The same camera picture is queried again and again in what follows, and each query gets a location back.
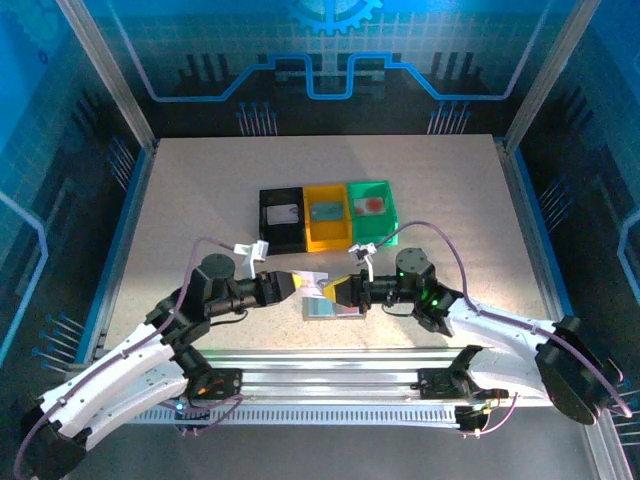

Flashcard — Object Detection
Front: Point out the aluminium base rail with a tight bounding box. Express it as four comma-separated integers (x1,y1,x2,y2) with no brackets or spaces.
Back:
58,346,604,407

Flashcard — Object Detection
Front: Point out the aluminium side rail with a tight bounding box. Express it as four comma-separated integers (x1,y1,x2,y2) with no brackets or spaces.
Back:
85,138,160,362
494,138,576,362

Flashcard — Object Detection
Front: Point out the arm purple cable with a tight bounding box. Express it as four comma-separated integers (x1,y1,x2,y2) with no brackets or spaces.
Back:
372,220,634,439
10,237,247,479

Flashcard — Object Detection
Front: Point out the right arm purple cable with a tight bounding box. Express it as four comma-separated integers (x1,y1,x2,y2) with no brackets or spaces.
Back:
372,220,634,439

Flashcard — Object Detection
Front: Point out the black plastic bin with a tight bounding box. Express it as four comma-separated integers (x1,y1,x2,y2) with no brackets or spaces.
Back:
258,187,307,257

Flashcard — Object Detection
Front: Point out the white card with red dot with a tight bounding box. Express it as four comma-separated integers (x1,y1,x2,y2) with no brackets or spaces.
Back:
353,196,389,216

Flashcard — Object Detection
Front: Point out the aluminium frame post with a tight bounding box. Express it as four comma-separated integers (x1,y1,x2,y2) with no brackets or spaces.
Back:
53,0,160,151
502,0,604,154

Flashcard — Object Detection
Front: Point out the yellow plastic bin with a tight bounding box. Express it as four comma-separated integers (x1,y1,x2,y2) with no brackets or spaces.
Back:
303,183,355,254

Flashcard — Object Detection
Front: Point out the white slotted cable duct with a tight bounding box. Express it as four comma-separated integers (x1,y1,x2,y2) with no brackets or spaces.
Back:
119,404,464,426

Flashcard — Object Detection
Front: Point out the aluminium lower frame bar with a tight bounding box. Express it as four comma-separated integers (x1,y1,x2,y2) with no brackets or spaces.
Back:
579,399,637,480

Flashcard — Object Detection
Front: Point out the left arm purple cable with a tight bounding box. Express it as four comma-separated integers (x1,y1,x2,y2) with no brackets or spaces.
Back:
10,237,247,479

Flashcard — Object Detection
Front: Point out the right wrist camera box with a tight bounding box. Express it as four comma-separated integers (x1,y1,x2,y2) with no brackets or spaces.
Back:
347,241,377,284

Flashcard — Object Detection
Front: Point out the teal credit card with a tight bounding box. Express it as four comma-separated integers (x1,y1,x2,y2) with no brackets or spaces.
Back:
309,200,347,222

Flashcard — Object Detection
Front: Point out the green plastic bin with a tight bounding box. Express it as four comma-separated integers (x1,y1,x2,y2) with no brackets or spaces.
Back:
347,179,401,250

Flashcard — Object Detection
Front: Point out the white printed card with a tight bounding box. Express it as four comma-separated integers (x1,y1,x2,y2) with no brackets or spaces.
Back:
267,203,301,225
294,269,330,292

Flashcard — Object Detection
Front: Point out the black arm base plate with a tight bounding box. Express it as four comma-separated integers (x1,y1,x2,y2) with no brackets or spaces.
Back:
417,367,510,401
187,367,246,401

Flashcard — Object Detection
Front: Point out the grey card holder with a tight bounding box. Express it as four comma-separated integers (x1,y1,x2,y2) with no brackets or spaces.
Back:
301,293,370,323

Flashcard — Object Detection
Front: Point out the blue table edge strip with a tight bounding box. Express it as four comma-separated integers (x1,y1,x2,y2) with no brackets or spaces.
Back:
73,147,151,364

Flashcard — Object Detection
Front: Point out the small black control board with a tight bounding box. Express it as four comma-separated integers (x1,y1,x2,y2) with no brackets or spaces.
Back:
453,403,494,437
172,398,212,437

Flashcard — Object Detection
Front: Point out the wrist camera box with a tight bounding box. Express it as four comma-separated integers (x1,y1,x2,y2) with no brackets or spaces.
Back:
347,241,377,284
232,239,271,277

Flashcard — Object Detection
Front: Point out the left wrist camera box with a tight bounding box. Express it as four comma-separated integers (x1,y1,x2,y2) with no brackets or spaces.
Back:
232,239,271,277

